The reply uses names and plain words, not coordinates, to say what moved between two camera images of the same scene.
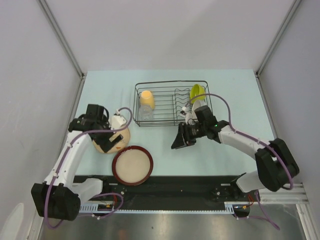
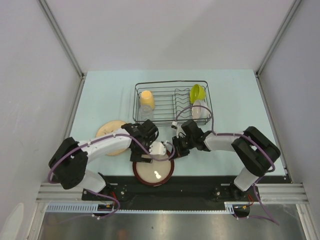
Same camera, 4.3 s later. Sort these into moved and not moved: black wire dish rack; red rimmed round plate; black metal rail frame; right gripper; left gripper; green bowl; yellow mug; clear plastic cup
Moved: left gripper; right gripper; red rimmed round plate
Not moved: black wire dish rack; green bowl; black metal rail frame; clear plastic cup; yellow mug
